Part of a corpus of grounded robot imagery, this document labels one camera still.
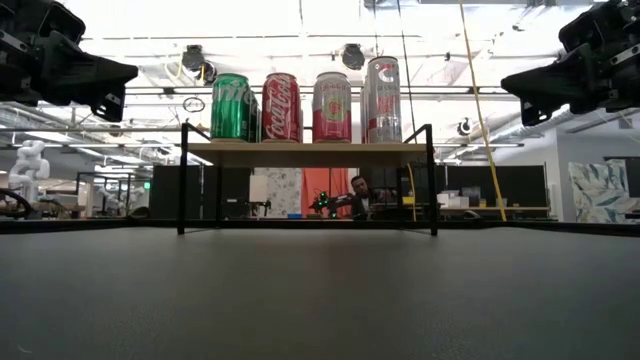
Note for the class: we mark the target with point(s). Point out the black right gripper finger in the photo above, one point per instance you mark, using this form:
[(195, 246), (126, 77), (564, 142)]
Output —
[(560, 85)]

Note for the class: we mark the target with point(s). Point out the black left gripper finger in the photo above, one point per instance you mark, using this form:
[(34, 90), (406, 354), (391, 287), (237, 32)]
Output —
[(85, 75)]

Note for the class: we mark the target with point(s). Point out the red Coca-Cola can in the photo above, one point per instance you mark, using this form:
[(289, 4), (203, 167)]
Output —
[(281, 107)]

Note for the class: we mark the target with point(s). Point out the pink white Spindrift can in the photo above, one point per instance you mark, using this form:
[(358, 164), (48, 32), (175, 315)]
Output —
[(331, 107)]

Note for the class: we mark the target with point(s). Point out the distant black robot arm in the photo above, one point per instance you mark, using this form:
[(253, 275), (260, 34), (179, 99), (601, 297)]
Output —
[(325, 202)]

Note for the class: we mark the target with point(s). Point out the wooden shelf black legs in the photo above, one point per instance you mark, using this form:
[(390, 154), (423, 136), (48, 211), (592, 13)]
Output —
[(310, 152)]

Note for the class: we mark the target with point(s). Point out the white robot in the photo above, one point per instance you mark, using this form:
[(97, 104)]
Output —
[(30, 165)]

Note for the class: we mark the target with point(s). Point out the thin hanging hoop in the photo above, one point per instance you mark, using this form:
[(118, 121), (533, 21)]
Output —
[(193, 98)]

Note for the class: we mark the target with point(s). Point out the leaf print fabric panel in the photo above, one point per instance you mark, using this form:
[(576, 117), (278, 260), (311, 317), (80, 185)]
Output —
[(595, 192)]

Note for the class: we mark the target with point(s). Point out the black upright panel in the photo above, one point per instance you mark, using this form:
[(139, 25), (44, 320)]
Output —
[(165, 192), (500, 182)]

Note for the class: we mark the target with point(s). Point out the black monitor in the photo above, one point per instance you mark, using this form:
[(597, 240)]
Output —
[(634, 177)]

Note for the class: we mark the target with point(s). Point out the wooden top desk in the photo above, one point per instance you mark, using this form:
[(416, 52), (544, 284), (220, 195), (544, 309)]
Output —
[(495, 209)]

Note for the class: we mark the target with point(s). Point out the white box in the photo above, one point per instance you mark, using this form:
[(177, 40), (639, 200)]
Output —
[(452, 200)]

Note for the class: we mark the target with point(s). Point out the person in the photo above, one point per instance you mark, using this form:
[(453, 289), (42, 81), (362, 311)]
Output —
[(360, 195)]

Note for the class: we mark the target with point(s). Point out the grey speckled panel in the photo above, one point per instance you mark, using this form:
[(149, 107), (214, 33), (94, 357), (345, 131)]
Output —
[(285, 187)]

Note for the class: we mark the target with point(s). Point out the orange panel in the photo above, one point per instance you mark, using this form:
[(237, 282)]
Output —
[(320, 182)]

